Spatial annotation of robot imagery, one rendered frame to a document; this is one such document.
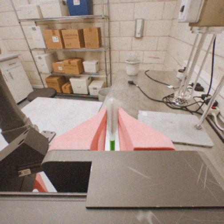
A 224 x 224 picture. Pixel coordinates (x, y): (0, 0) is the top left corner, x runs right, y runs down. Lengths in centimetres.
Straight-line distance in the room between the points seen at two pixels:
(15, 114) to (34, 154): 27
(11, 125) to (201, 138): 69
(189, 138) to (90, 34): 202
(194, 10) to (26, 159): 47
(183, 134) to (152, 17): 213
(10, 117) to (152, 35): 235
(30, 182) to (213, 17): 53
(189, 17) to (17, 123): 56
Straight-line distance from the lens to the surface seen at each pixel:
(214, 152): 61
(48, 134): 61
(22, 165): 21
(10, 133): 47
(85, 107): 74
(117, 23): 251
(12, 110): 44
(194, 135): 62
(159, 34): 250
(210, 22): 44
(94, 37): 224
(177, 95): 52
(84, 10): 230
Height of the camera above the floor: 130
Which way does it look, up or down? 36 degrees down
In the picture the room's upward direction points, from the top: 2 degrees counter-clockwise
